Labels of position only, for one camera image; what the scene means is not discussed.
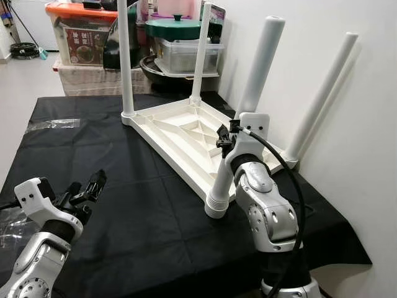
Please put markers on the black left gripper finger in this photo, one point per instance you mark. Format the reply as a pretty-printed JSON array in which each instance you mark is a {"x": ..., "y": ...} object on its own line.
[
  {"x": 71, "y": 191},
  {"x": 96, "y": 181}
]

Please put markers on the white plastic table top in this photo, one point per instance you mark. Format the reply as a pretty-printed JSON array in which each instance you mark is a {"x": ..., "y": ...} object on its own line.
[{"x": 180, "y": 133}]

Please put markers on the white plastic table leg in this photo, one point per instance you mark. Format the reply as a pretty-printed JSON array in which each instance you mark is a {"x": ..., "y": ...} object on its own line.
[
  {"x": 200, "y": 56},
  {"x": 260, "y": 68},
  {"x": 126, "y": 56},
  {"x": 322, "y": 99}
]

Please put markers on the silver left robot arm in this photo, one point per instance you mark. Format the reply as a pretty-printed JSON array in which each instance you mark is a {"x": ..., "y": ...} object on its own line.
[{"x": 37, "y": 261}]

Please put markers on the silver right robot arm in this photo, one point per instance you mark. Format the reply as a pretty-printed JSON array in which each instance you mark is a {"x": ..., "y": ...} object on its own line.
[{"x": 270, "y": 211}]

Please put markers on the clear tape strip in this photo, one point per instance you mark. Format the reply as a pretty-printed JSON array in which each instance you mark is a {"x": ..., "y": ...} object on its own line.
[{"x": 53, "y": 124}]

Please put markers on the black table cloth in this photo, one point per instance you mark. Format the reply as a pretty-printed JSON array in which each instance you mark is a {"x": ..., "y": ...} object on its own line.
[{"x": 155, "y": 236}]

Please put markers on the black wok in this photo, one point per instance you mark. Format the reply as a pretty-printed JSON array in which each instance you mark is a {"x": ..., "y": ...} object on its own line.
[{"x": 155, "y": 76}]

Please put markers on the clear plastic container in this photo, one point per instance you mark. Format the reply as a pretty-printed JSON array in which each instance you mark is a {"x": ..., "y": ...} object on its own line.
[{"x": 180, "y": 56}]

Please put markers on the patterned cloth covered bench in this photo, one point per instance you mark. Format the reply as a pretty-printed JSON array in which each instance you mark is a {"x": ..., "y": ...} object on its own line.
[{"x": 87, "y": 79}]

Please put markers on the green pot lid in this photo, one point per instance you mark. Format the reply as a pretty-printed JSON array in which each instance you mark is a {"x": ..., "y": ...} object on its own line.
[{"x": 173, "y": 28}]

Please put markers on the pink plastic container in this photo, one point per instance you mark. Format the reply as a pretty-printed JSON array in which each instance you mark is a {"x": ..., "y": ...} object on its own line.
[{"x": 173, "y": 7}]

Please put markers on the storage box with orange lid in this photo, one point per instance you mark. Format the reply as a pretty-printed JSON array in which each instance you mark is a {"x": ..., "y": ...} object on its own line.
[{"x": 80, "y": 37}]

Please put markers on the mop with dark head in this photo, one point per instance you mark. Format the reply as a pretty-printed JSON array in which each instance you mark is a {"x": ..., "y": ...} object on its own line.
[{"x": 25, "y": 51}]

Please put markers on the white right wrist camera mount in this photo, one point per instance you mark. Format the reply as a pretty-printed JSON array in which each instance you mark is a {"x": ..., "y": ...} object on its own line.
[{"x": 248, "y": 133}]

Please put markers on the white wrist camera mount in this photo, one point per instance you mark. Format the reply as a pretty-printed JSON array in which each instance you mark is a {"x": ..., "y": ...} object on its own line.
[
  {"x": 248, "y": 133},
  {"x": 34, "y": 198}
]

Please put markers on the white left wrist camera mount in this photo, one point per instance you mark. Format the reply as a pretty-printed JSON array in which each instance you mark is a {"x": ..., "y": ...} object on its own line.
[{"x": 34, "y": 198}]

